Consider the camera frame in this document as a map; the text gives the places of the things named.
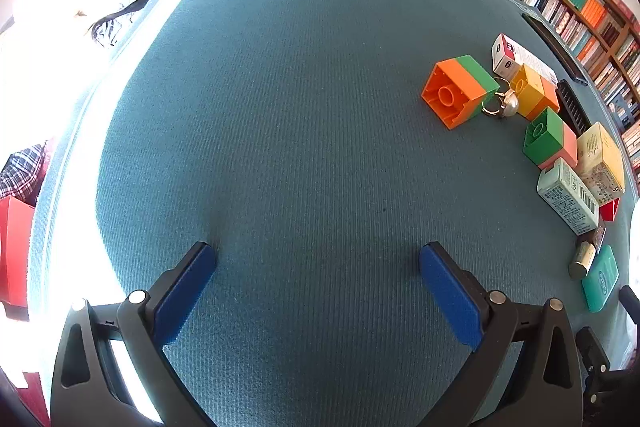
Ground wooden bookshelf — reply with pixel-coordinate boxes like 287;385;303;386
509;0;640;188

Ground yellow and orange building block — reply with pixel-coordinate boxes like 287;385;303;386
510;64;561;122

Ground plaid cloth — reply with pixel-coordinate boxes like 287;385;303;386
0;142;50;204

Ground black smartphone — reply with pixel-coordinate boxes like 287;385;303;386
521;13;590;86

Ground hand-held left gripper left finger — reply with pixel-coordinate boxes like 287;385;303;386
50;241;218;427

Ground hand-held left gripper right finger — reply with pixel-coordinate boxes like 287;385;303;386
419;241;586;427

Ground green and pink building block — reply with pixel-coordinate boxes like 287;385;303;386
522;106;579;170

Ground rows of books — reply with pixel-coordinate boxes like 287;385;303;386
517;0;640;178

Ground teal green plastic case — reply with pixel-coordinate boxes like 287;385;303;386
582;245;620;313

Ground brown and gold lipstick tube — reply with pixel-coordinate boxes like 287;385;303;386
568;226;608;280

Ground pale green small box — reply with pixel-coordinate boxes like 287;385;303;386
537;158;600;236

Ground red building block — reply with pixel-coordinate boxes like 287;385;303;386
598;197;621;223

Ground white and red small box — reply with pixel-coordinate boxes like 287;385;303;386
491;33;558;84

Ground teal cloth desktop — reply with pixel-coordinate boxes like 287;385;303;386
30;0;640;427

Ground black comb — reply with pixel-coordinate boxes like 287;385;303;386
555;79;593;138

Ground silver ring with keyring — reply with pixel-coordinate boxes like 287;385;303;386
481;78;520;120

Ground yellow medicine box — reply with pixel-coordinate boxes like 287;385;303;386
576;122;627;206

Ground orange and green building block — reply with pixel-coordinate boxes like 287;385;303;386
421;55;501;130

